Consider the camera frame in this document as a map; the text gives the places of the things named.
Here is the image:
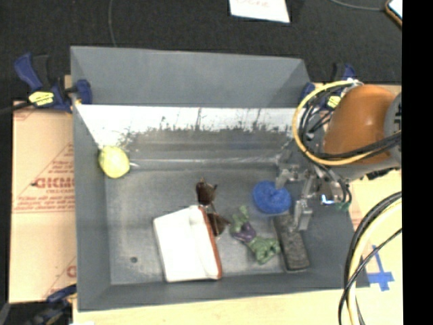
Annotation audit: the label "brown cardboard board, red print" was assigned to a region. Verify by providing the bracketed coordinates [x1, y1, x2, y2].
[8, 102, 78, 304]

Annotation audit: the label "dark brown toy animal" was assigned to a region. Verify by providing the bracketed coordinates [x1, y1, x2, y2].
[195, 177, 233, 238]

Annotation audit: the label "dark grey flat block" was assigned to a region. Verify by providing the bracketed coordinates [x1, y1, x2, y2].
[272, 213, 311, 272]

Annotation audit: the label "grey metal bin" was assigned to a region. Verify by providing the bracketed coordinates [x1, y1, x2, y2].
[69, 45, 370, 311]

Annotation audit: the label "yellow-green ball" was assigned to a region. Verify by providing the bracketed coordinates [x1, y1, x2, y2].
[97, 145, 131, 179]

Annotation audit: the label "blue round sponge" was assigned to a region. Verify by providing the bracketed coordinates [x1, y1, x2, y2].
[251, 179, 292, 215]

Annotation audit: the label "green toy figure, purple trousers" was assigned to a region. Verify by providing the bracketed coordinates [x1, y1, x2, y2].
[229, 204, 282, 265]

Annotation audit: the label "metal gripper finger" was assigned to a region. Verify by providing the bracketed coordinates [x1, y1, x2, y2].
[292, 199, 313, 232]
[275, 166, 301, 192]

